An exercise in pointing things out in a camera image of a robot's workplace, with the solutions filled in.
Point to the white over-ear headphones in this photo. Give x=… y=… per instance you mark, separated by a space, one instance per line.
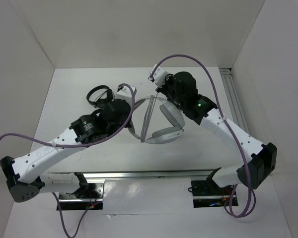
x=157 y=121

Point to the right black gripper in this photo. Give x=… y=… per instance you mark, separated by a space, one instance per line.
x=169 y=78

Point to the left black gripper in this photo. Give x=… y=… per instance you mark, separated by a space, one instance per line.
x=128 y=116

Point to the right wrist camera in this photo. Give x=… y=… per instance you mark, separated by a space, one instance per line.
x=158 y=75

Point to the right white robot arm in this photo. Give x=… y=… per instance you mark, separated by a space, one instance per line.
x=260 y=157

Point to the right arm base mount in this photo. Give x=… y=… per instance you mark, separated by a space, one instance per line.
x=204 y=196

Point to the black headphones left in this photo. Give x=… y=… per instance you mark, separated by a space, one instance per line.
x=101 y=100

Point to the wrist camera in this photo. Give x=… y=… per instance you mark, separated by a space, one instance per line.
x=158 y=75
x=124 y=93

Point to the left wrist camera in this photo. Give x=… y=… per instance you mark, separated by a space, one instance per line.
x=124 y=93

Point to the aluminium front rail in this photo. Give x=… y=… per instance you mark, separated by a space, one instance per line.
x=191 y=174

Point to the aluminium side rail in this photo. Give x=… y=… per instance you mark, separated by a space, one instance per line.
x=233 y=99

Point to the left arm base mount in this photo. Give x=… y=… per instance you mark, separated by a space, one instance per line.
x=91 y=199

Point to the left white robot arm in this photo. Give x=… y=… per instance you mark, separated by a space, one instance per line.
x=27 y=176

